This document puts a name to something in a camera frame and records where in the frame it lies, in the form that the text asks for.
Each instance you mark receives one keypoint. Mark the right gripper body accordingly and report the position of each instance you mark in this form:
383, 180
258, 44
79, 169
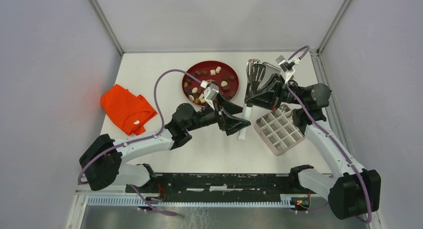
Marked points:
286, 95

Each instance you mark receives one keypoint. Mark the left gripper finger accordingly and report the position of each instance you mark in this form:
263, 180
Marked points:
224, 106
231, 124

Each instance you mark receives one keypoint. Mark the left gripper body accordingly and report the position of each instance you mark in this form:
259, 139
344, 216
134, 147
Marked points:
209, 116

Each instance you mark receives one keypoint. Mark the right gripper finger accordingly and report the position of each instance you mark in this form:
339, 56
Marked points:
263, 98
270, 85

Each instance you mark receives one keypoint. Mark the silver tin lid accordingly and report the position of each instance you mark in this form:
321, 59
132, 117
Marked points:
270, 70

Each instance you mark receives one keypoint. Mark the metal tongs white handle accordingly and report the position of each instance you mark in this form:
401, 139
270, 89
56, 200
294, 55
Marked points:
255, 71

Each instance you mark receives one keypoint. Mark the pink compartment box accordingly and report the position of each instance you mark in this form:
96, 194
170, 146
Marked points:
277, 130

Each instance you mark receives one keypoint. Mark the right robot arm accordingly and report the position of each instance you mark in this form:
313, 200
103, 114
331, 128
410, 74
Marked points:
352, 191

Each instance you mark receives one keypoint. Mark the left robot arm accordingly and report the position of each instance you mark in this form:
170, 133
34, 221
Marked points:
105, 162

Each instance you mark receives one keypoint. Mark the red round tray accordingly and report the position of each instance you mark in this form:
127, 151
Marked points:
218, 73

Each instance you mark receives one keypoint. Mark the orange cloth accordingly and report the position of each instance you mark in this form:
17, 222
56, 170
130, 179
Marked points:
127, 111

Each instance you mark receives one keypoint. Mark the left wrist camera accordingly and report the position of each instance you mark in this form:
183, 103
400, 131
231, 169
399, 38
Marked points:
211, 90

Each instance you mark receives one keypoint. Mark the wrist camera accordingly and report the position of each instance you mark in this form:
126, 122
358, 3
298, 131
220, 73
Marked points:
287, 67
211, 90

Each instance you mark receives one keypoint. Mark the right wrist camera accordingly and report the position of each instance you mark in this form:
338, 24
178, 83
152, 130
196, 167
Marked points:
287, 67

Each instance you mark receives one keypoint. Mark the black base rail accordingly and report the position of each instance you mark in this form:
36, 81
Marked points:
222, 188

